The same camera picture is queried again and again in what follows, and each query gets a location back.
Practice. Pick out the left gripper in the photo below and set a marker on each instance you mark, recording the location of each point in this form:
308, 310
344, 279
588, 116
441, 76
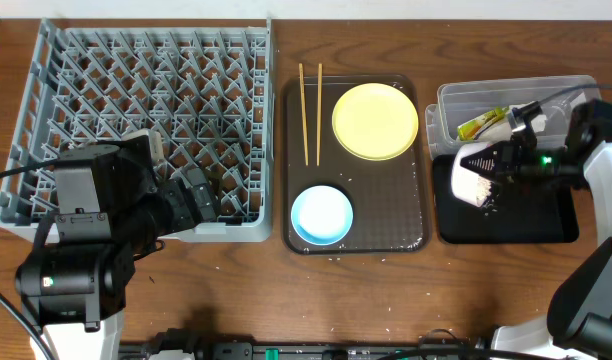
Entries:
184, 214

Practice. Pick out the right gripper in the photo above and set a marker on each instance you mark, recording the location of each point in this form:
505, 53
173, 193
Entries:
506, 166

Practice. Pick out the white bowl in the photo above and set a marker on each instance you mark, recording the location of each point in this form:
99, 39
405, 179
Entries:
463, 181

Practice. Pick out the green snack wrapper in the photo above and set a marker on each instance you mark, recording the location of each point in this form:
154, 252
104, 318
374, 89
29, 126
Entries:
473, 128

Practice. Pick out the white napkin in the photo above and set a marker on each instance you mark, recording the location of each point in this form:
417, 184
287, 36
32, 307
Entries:
501, 130

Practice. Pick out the white cup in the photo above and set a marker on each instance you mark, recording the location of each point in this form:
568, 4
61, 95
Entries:
155, 143

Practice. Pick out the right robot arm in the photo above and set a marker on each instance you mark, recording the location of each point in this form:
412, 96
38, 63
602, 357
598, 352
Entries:
578, 324

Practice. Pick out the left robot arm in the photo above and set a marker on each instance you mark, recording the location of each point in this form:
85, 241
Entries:
112, 211

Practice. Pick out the rice food waste pile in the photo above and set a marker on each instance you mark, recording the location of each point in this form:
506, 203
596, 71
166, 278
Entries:
491, 197

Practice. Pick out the clear plastic bin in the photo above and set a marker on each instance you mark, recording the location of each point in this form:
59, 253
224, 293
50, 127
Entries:
460, 102

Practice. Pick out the black tray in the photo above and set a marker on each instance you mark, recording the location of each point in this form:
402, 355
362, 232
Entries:
516, 216

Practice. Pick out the dark brown serving tray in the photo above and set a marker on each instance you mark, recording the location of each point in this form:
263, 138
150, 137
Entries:
389, 199

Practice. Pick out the grey plastic dish rack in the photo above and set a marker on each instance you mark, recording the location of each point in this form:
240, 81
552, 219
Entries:
208, 91

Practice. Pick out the yellow plate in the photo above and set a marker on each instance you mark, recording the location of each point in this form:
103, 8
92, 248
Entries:
375, 121

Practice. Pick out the light blue bowl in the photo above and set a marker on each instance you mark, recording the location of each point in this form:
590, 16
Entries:
322, 215

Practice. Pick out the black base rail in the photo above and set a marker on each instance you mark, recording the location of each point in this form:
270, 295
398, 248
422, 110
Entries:
185, 344

